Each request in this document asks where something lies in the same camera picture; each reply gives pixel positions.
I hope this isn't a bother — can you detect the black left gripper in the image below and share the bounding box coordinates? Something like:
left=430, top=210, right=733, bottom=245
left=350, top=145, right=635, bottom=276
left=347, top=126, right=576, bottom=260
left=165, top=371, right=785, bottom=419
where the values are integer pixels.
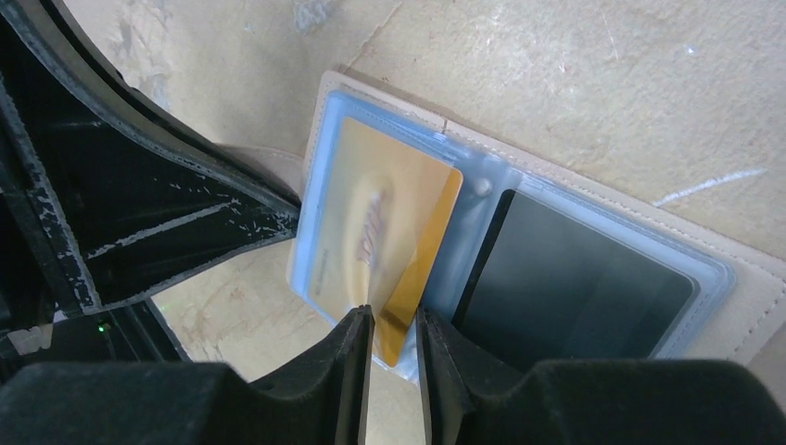
left=1, top=1, right=299, bottom=382

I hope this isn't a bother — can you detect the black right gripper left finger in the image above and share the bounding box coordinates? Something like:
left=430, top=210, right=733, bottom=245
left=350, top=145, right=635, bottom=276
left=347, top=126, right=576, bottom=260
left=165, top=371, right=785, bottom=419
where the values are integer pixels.
left=1, top=306, right=374, bottom=444

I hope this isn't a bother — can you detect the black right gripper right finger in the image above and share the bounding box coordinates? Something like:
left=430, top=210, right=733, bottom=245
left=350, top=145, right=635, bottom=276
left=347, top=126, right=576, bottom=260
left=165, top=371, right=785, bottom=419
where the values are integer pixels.
left=416, top=309, right=785, bottom=444

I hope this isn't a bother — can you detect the grey credit card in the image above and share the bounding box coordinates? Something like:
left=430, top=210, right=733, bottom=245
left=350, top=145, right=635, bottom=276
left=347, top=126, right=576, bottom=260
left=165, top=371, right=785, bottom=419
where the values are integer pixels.
left=452, top=190, right=694, bottom=371

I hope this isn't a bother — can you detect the beige leather card holder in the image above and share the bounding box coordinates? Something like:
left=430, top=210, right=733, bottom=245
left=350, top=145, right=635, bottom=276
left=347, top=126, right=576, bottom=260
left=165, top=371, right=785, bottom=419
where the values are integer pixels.
left=230, top=71, right=785, bottom=381

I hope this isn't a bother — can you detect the gold credit card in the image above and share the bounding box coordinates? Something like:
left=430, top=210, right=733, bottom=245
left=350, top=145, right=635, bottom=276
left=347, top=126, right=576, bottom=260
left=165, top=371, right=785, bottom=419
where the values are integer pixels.
left=306, top=117, right=463, bottom=366

